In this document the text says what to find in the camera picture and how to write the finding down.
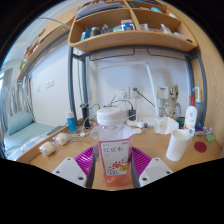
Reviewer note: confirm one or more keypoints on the flat round red coaster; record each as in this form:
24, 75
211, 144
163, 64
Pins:
200, 147

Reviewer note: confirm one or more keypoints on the white red-pump lotion bottle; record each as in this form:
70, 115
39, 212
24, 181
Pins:
190, 116

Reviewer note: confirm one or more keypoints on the black upright stand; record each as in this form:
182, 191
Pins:
85, 115

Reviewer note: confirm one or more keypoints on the green packet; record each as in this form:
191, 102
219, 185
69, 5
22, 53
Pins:
210, 137

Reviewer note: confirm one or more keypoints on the white tissue pack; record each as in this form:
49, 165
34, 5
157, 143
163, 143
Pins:
165, 125

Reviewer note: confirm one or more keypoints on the white power strip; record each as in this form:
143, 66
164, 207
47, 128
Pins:
140, 123

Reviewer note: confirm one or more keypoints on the black charger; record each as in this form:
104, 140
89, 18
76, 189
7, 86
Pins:
132, 114

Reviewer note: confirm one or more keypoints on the clear pink-labelled drink bottle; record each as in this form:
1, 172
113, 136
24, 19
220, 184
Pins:
113, 150

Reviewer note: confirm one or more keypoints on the wooden shelf unit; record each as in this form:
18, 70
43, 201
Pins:
133, 35

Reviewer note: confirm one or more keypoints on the yellow wrapped round snack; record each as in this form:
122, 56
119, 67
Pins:
62, 138
48, 148

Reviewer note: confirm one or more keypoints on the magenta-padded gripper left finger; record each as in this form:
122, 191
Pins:
70, 168

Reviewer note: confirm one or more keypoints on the white slim desk lamp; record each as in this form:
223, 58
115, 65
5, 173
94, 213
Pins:
151, 88

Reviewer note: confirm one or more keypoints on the teal pillow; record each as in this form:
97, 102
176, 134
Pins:
19, 122

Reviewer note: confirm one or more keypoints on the white paper cup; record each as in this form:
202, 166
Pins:
178, 145

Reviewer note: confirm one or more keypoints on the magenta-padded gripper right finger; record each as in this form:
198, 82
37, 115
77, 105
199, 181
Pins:
155, 168

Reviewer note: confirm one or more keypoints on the brown tree creature figurine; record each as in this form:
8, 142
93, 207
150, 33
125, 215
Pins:
172, 100

